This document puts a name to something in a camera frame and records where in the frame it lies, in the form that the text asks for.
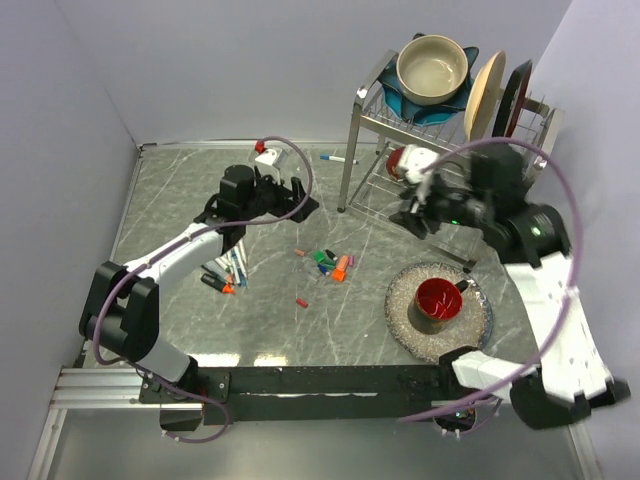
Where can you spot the beige plate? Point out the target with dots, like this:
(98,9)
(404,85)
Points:
(483,96)

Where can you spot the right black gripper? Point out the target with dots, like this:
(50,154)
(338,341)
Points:
(412,220)

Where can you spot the speckled grey plate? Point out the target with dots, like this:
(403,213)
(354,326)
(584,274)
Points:
(471,328)

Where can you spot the teal star shaped plate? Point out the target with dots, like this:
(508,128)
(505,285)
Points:
(429,115)

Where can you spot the dark blue pen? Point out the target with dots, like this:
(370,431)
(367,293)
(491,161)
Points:
(240,272)

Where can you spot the black base bar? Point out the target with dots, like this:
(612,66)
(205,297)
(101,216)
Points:
(222,396)

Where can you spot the steel dish rack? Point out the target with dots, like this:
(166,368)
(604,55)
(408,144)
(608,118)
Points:
(380,108)

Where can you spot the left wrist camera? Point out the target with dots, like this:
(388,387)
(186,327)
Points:
(271,161)

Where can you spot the black plate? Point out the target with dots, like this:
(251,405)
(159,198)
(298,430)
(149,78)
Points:
(512,100)

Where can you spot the beige ceramic bowl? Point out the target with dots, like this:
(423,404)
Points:
(431,69)

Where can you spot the green highlighter cap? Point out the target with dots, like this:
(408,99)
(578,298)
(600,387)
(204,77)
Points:
(318,257)

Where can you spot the blue capped white marker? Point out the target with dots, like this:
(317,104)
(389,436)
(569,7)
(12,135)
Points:
(338,159)

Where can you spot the black orange highlighter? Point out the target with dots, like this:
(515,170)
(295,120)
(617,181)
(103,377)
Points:
(217,284)

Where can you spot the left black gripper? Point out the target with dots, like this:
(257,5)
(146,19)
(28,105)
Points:
(284,204)

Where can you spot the green capped marker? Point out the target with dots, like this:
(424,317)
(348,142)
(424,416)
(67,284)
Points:
(222,263)

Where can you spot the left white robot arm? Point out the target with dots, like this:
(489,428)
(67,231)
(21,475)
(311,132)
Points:
(122,309)

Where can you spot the orange highlighter cap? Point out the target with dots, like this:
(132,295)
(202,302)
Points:
(338,275)

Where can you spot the red black mug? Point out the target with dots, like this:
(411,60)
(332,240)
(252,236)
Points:
(435,304)

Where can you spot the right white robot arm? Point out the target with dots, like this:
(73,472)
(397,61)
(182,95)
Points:
(567,379)

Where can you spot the small red bowl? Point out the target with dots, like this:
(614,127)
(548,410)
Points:
(394,166)

